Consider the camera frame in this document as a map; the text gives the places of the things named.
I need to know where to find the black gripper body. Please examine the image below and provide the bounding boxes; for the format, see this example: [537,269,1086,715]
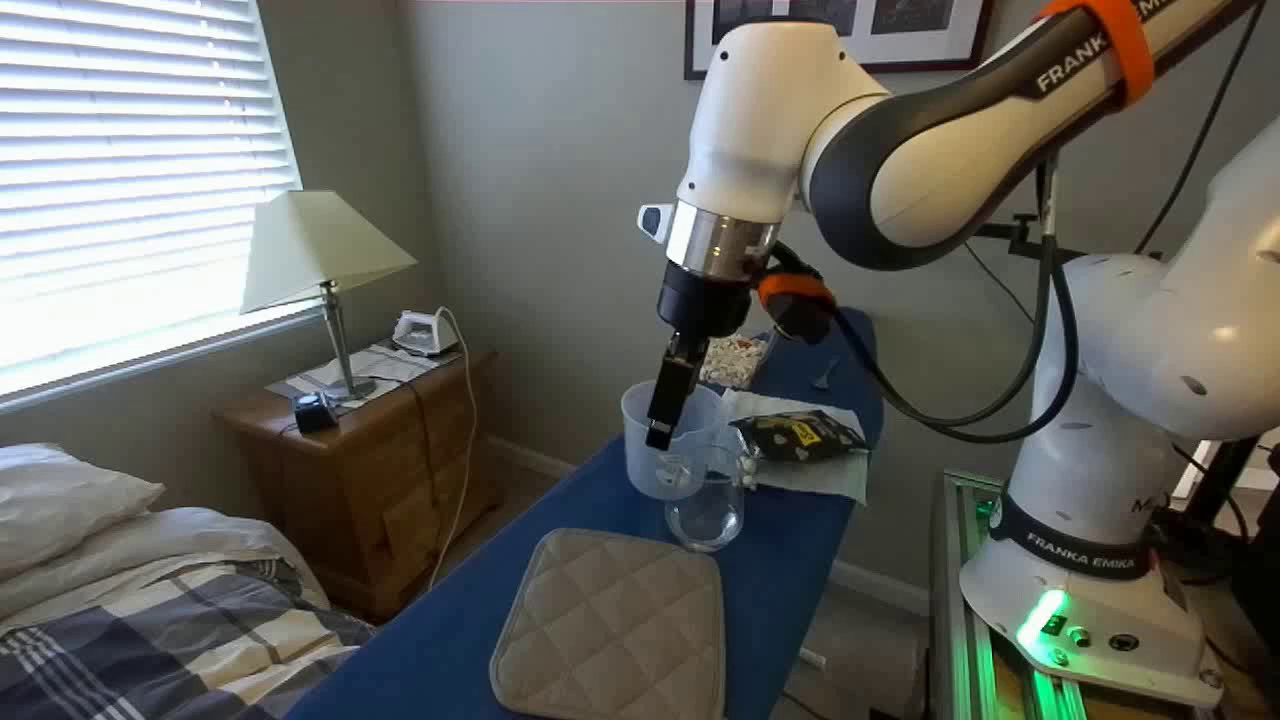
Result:
[654,259,758,345]

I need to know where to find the clear plastic measuring jug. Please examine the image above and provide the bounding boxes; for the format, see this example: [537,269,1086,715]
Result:
[622,376,736,503]

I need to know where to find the clear glass cup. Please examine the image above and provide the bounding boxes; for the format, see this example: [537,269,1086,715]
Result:
[664,443,766,558]

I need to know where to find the white cloth napkin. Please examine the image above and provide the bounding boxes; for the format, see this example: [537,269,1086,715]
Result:
[715,388,873,508]

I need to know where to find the grey quilted pot holder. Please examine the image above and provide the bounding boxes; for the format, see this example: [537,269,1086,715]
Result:
[483,524,734,720]

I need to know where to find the small white device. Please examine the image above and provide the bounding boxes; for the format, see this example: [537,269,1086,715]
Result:
[391,305,463,360]

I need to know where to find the papers on nightstand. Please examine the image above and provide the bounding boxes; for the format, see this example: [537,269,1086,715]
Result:
[267,342,443,414]

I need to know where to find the blue ironing board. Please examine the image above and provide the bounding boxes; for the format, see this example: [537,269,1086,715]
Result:
[285,305,888,720]

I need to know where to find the wooden nightstand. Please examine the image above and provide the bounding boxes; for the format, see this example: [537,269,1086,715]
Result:
[218,349,505,625]

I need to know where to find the black framed picture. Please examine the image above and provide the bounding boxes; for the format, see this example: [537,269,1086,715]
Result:
[686,0,994,82]

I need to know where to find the small black alarm clock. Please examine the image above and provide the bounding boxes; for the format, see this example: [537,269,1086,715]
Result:
[293,391,342,437]

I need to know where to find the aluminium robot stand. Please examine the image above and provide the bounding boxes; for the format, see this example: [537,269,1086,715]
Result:
[929,466,1280,720]

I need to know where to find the cream shade table lamp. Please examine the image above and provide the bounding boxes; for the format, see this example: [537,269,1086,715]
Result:
[240,189,421,401]

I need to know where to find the white bed sheet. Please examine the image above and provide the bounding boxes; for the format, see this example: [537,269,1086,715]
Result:
[0,503,332,633]

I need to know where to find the blue plaid duvet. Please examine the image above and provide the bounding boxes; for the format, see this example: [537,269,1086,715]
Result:
[0,565,377,720]

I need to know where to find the white window blinds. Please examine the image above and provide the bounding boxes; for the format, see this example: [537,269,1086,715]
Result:
[0,0,308,385]

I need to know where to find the white pillow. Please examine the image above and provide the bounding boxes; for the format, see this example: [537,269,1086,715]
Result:
[0,439,169,583]

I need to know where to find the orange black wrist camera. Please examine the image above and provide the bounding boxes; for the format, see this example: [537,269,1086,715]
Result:
[758,269,839,342]

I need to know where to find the white power cable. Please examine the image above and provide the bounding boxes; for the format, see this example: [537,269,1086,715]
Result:
[421,309,483,591]

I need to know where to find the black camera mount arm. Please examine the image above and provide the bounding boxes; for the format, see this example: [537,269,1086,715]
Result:
[973,156,1086,264]

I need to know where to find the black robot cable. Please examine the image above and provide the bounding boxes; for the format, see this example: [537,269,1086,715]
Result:
[766,0,1274,448]

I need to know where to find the orange strap on arm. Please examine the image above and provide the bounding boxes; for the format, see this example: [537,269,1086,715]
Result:
[1045,0,1157,107]

